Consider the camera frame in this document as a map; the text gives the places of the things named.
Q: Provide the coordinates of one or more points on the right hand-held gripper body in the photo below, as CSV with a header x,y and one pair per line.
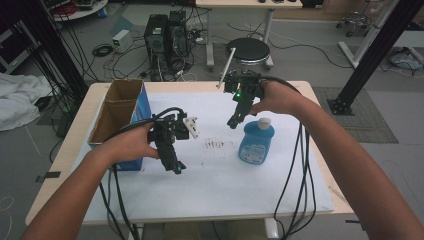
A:
x,y
245,85

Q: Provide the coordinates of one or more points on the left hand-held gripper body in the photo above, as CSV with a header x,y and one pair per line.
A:
x,y
170,128

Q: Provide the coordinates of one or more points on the blue bottle with white cap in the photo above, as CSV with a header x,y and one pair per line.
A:
x,y
256,143

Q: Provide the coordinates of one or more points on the cardboard box with blue sides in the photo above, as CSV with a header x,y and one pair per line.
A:
x,y
115,113

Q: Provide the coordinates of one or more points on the person's right hand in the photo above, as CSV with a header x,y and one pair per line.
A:
x,y
278,98

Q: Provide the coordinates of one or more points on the person's left hand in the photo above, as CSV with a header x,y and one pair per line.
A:
x,y
128,143

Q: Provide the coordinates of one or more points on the black round stool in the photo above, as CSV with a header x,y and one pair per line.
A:
x,y
248,50

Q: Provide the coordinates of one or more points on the white table mat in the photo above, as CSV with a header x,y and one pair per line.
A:
x,y
216,186

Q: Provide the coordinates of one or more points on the white-legged desk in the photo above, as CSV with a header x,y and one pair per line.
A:
x,y
233,4

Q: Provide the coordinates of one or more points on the black computer tower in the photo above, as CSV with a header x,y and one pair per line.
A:
x,y
156,36
178,33

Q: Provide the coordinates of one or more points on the small white box device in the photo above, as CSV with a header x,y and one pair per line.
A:
x,y
121,40

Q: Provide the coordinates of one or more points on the black tape strip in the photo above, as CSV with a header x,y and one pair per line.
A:
x,y
48,176

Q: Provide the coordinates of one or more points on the office chair base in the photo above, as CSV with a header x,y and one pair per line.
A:
x,y
355,23

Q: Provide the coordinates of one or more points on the white stand leg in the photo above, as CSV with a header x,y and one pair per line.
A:
x,y
363,40

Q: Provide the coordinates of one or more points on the grey floor mat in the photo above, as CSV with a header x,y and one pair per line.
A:
x,y
373,123

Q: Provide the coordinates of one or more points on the round white table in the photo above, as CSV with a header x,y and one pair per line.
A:
x,y
81,11

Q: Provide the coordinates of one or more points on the white crumpled cloth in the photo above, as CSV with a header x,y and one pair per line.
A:
x,y
20,100

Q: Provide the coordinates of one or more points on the black metal stand post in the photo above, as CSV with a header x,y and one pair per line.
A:
x,y
50,43
376,53

